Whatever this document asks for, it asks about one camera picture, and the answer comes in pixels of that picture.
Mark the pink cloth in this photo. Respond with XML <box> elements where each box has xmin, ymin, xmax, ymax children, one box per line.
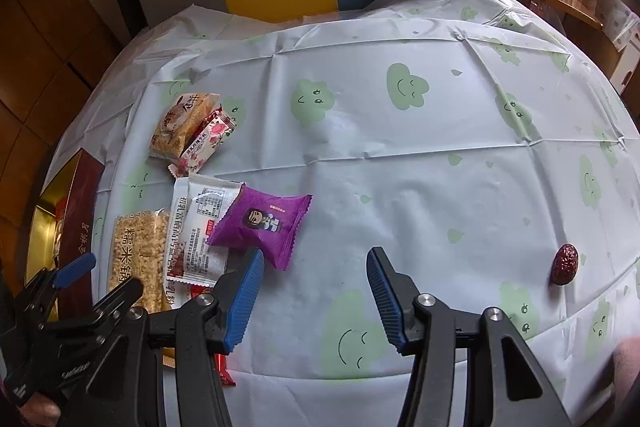
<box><xmin>612</xmin><ymin>341</ymin><xmax>640</xmax><ymax>404</ymax></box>

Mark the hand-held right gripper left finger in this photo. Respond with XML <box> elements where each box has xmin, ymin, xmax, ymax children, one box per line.
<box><xmin>115</xmin><ymin>248</ymin><xmax>266</xmax><ymax>427</ymax></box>

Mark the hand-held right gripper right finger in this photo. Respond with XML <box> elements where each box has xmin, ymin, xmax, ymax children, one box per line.
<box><xmin>366</xmin><ymin>247</ymin><xmax>574</xmax><ymax>427</ymax></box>

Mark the red candy packet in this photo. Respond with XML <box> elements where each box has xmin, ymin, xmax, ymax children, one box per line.
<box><xmin>190</xmin><ymin>284</ymin><xmax>238</xmax><ymax>388</ymax></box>

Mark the red date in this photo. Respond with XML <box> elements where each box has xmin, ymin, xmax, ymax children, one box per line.
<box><xmin>550</xmin><ymin>243</ymin><xmax>580</xmax><ymax>286</ymax></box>

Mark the white cardboard box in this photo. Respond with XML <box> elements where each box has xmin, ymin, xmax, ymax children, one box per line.
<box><xmin>610</xmin><ymin>2</ymin><xmax>640</xmax><ymax>94</ymax></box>

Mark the white snack packet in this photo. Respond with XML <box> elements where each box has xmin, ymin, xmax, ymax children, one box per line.
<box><xmin>170</xmin><ymin>174</ymin><xmax>244</xmax><ymax>303</ymax></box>

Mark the dark red gift box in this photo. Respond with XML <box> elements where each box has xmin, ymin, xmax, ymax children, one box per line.
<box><xmin>25</xmin><ymin>148</ymin><xmax>106</xmax><ymax>323</ymax></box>

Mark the person's left hand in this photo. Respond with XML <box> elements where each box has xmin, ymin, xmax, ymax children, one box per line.
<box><xmin>15</xmin><ymin>394</ymin><xmax>63</xmax><ymax>427</ymax></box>

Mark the purple snack packet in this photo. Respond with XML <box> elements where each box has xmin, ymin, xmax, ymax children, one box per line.
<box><xmin>206</xmin><ymin>182</ymin><xmax>313</xmax><ymax>271</ymax></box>

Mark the orange print rice cracker packet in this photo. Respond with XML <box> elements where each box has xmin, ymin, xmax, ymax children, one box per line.
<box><xmin>148</xmin><ymin>93</ymin><xmax>221</xmax><ymax>160</ymax></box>

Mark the rose print snack packet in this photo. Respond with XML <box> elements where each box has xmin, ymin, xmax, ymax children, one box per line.
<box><xmin>167</xmin><ymin>104</ymin><xmax>236</xmax><ymax>178</ymax></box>

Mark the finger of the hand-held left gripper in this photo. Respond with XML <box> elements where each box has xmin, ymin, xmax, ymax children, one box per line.
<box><xmin>15</xmin><ymin>252</ymin><xmax>97</xmax><ymax>324</ymax></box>
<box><xmin>87</xmin><ymin>279</ymin><xmax>145</xmax><ymax>324</ymax></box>

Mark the green cloud print tablecloth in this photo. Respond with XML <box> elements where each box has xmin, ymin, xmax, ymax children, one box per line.
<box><xmin>30</xmin><ymin>0</ymin><xmax>640</xmax><ymax>427</ymax></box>

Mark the clear rice cracker packet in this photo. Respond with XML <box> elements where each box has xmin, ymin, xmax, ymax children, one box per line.
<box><xmin>107</xmin><ymin>207</ymin><xmax>173</xmax><ymax>314</ymax></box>

